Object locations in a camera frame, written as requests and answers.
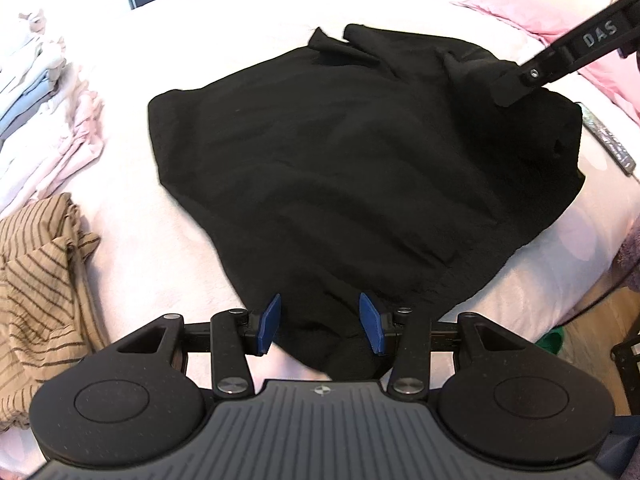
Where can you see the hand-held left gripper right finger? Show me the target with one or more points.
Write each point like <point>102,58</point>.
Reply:
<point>371,322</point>

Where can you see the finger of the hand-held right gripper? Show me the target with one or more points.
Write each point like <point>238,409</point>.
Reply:
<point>525,80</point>

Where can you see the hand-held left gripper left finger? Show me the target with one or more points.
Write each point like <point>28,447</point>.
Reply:
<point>267,325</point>

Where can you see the black garment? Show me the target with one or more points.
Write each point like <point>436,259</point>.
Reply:
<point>350,175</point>

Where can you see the stack of folded pale clothes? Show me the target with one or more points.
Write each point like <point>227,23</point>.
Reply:
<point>35,110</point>

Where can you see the deep pink pillow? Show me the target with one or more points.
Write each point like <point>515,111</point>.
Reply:
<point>540,15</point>

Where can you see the grey remote control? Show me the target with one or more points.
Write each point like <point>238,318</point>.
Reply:
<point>610,140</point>

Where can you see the green slipper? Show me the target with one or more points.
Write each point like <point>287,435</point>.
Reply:
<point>552,342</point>

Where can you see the brown striped garment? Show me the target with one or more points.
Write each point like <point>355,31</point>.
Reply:
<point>35,300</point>

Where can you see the black metal stand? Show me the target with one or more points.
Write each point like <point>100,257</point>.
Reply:
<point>627,365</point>

